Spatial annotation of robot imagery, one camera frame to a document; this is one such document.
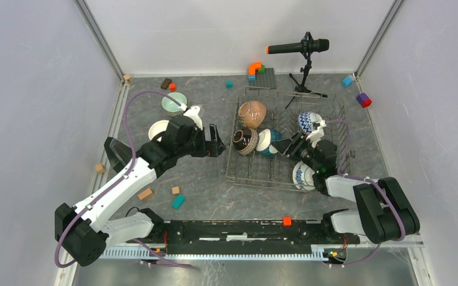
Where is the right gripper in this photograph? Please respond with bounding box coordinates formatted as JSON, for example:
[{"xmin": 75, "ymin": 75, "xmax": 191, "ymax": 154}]
[{"xmin": 270, "ymin": 130, "xmax": 320, "ymax": 173}]

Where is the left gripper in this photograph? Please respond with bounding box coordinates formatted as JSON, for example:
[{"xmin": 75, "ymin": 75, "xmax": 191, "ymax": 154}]
[{"xmin": 177, "ymin": 123, "xmax": 226, "ymax": 158}]

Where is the teal and white bowl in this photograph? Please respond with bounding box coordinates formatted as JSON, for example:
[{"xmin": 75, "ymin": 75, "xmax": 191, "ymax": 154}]
[{"xmin": 256, "ymin": 129, "xmax": 283, "ymax": 158}]

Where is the dark brown patterned bowl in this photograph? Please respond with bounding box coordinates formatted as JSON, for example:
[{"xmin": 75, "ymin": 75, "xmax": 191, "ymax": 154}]
[{"xmin": 232, "ymin": 128, "xmax": 259, "ymax": 156}]

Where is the pink speckled bowl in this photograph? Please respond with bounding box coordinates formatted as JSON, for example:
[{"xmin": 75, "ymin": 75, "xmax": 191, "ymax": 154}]
[{"xmin": 237, "ymin": 100, "xmax": 267, "ymax": 129}]

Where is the mint green flower bowl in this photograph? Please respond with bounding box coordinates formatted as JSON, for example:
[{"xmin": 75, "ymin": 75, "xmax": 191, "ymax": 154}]
[{"xmin": 161, "ymin": 92, "xmax": 188, "ymax": 116}]

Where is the orange bowl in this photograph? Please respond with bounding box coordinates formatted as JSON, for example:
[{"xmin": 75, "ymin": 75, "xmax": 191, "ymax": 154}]
[{"xmin": 148, "ymin": 120, "xmax": 169, "ymax": 141}]

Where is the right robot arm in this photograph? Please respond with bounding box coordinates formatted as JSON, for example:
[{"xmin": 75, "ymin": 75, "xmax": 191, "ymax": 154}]
[{"xmin": 272, "ymin": 133, "xmax": 420, "ymax": 244}]

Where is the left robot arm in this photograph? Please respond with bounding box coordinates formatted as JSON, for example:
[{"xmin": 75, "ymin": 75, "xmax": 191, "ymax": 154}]
[{"xmin": 54, "ymin": 116, "xmax": 226, "ymax": 266}]

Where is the blue zigzag pattern bowl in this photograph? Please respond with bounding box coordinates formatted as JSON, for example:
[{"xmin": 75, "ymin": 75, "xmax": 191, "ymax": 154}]
[{"xmin": 297, "ymin": 111, "xmax": 323, "ymax": 135}]

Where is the blue floral white bowl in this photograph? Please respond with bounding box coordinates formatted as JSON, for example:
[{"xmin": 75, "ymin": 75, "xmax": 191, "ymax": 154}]
[{"xmin": 292, "ymin": 162, "xmax": 315, "ymax": 191}]

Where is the teal block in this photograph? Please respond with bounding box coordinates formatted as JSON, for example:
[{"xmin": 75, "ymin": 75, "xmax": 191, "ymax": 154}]
[{"xmin": 172, "ymin": 194, "xmax": 185, "ymax": 210}]

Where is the grey building block baseplate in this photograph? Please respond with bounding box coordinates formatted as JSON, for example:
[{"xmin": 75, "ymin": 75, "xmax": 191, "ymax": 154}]
[{"xmin": 248, "ymin": 67, "xmax": 277, "ymax": 89}]

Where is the red orange small block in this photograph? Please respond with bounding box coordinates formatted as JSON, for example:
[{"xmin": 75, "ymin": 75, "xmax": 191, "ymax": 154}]
[{"xmin": 169, "ymin": 83, "xmax": 177, "ymax": 92}]

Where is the small orange cube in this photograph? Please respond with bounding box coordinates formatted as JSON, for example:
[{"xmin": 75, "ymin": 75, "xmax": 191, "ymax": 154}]
[{"xmin": 282, "ymin": 216, "xmax": 292, "ymax": 226}]

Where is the tan wooden brick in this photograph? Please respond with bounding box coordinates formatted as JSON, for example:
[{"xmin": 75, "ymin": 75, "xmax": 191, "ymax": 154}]
[{"xmin": 138, "ymin": 188, "xmax": 154, "ymax": 201}]

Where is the green block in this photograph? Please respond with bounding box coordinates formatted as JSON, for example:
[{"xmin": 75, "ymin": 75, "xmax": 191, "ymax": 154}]
[{"xmin": 256, "ymin": 64, "xmax": 265, "ymax": 73}]

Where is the brown block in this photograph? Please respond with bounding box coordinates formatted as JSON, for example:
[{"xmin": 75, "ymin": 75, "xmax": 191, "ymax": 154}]
[{"xmin": 160, "ymin": 77, "xmax": 172, "ymax": 90}]

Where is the orange curved block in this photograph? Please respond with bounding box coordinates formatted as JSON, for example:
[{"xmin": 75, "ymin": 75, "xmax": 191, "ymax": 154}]
[{"xmin": 247, "ymin": 62, "xmax": 262, "ymax": 76}]

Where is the light blue block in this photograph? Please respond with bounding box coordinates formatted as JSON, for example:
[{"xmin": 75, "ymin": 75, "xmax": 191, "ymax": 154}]
[{"xmin": 341, "ymin": 75, "xmax": 355, "ymax": 87}]

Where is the purple and red block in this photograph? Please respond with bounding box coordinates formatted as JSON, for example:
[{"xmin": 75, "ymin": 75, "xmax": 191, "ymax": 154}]
[{"xmin": 356, "ymin": 93, "xmax": 372, "ymax": 108}]

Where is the black clear-top box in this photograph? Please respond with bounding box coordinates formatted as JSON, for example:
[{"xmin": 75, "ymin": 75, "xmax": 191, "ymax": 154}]
[{"xmin": 104, "ymin": 136, "xmax": 132, "ymax": 173}]

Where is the black microphone tripod stand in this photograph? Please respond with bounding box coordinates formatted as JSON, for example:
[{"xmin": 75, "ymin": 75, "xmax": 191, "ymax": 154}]
[{"xmin": 289, "ymin": 32, "xmax": 329, "ymax": 98}]

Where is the black microphone orange tip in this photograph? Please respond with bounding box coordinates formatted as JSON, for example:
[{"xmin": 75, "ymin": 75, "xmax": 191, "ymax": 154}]
[{"xmin": 266, "ymin": 39, "xmax": 330, "ymax": 54}]

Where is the wooden cube in corner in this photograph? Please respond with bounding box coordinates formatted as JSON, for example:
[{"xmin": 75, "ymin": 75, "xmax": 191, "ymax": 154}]
[{"xmin": 123, "ymin": 74, "xmax": 131, "ymax": 83}]

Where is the grey wire dish rack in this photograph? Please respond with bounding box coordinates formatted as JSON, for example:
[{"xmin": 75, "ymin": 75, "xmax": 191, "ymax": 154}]
[{"xmin": 227, "ymin": 87, "xmax": 351, "ymax": 195}]

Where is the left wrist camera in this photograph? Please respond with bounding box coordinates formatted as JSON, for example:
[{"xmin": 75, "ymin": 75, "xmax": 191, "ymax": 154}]
[{"xmin": 180, "ymin": 105, "xmax": 203, "ymax": 130}]

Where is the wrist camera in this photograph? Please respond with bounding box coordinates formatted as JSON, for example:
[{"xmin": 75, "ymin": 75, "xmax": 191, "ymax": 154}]
[
  {"xmin": 180, "ymin": 105, "xmax": 203, "ymax": 130},
  {"xmin": 307, "ymin": 120, "xmax": 326, "ymax": 148}
]

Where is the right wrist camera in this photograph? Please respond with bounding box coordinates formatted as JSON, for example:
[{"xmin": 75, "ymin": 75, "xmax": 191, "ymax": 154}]
[{"xmin": 307, "ymin": 120, "xmax": 326, "ymax": 148}]

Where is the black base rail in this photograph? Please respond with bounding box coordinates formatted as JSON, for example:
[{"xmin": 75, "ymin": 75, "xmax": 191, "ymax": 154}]
[{"xmin": 140, "ymin": 219, "xmax": 361, "ymax": 255}]

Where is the wooden cube at wall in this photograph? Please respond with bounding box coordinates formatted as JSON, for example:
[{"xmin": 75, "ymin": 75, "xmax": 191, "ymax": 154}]
[{"xmin": 94, "ymin": 163, "xmax": 106, "ymax": 174}]

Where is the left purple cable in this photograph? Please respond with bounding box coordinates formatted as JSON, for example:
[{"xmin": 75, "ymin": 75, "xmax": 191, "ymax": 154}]
[{"xmin": 54, "ymin": 89, "xmax": 194, "ymax": 269}]

